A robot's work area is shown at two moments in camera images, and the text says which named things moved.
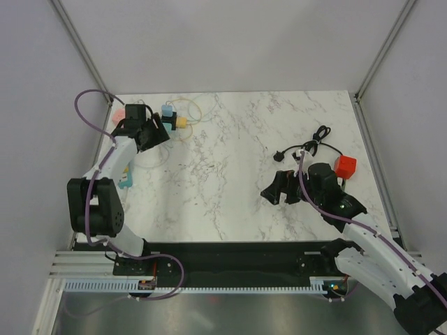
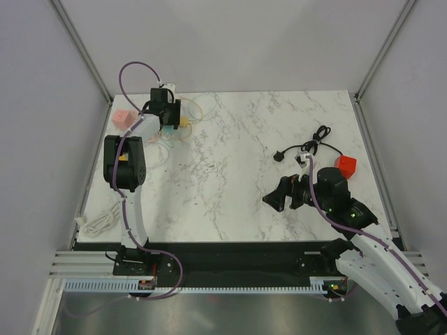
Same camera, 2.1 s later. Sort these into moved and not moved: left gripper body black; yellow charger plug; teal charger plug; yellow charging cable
Moved: left gripper body black
Not moved: yellow charger plug; yellow charging cable; teal charger plug
